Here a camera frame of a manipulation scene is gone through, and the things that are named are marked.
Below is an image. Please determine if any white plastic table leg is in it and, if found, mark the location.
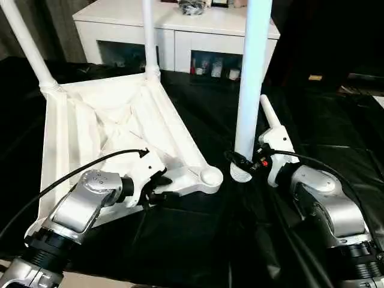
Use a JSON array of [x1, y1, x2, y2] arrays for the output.
[[141, 0, 162, 81], [0, 0, 65, 94], [259, 94, 284, 133], [229, 0, 274, 184]]

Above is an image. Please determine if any white plastic table top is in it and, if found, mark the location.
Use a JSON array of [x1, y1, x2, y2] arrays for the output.
[[35, 71, 225, 231]]

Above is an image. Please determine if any black mat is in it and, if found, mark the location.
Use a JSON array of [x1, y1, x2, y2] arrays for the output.
[[0, 55, 384, 288]]

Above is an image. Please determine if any small red white figure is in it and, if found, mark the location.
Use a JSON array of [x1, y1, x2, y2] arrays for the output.
[[191, 58, 209, 76]]

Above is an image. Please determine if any white cabinet with glass doors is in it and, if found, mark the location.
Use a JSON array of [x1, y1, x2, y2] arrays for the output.
[[73, 0, 281, 82]]

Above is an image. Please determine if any grey crumpled bundle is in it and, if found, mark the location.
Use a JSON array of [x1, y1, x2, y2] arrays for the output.
[[178, 0, 207, 16]]

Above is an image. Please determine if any grey curtain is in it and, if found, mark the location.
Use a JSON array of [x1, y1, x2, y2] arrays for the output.
[[0, 0, 88, 66]]

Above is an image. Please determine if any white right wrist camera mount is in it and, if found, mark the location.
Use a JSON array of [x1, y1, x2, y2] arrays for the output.
[[257, 125, 301, 188]]

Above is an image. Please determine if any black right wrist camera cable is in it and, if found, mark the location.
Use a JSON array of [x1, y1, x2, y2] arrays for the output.
[[263, 149, 384, 250]]

